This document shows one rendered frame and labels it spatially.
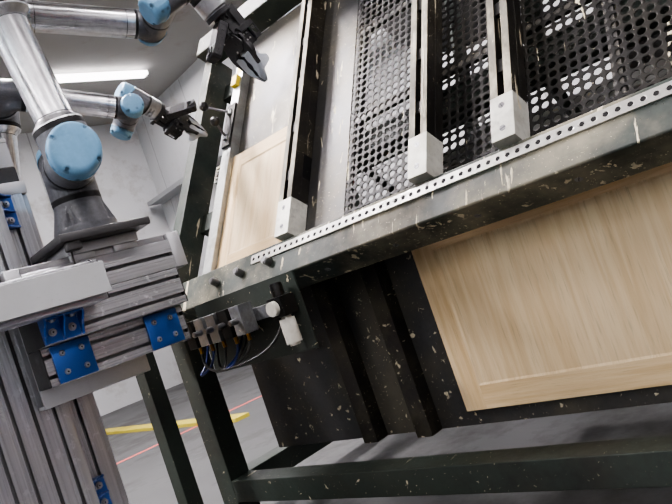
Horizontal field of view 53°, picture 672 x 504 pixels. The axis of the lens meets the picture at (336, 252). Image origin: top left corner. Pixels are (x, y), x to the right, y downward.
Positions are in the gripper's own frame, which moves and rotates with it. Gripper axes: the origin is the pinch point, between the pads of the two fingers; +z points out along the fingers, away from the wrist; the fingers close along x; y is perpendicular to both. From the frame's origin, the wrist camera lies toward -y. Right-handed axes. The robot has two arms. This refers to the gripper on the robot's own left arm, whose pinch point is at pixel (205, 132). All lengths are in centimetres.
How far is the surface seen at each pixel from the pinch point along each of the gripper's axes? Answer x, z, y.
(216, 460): 100, 39, 57
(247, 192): 32.4, 10.5, -6.9
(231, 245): 49, 11, 4
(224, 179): 19.5, 8.1, 1.6
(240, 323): 89, 4, -3
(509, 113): 90, 5, -101
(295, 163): 47, 5, -35
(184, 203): 13.0, 7.1, 25.1
